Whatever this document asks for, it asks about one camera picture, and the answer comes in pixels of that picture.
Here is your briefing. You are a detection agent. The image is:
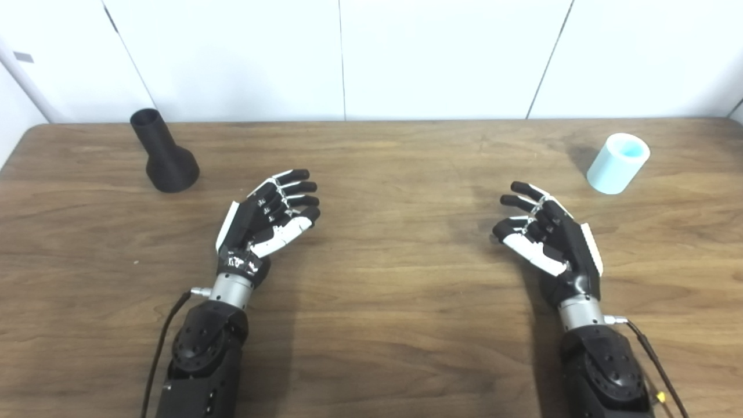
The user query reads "black nozzle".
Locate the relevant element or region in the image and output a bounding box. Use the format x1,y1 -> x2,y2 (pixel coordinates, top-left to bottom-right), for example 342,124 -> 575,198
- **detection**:
130,108 -> 200,193

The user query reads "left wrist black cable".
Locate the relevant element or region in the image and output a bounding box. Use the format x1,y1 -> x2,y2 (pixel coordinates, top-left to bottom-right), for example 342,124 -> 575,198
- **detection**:
140,287 -> 213,418

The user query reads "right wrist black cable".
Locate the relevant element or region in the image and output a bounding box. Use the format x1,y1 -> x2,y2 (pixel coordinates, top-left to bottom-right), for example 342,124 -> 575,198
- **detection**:
604,315 -> 689,418

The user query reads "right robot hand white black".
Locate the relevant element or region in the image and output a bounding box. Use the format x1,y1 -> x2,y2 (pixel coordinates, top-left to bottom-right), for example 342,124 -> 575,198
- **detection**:
492,181 -> 604,308

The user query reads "light-blue hose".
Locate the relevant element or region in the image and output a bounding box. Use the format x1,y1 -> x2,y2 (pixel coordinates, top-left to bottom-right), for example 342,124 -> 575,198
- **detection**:
586,133 -> 651,195

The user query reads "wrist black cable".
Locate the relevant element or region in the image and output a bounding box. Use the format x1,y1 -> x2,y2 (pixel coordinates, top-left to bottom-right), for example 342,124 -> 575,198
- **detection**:
604,315 -> 689,418
140,287 -> 213,418

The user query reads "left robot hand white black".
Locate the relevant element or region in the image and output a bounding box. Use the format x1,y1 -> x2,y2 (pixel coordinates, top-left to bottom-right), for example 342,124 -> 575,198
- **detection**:
215,169 -> 321,287

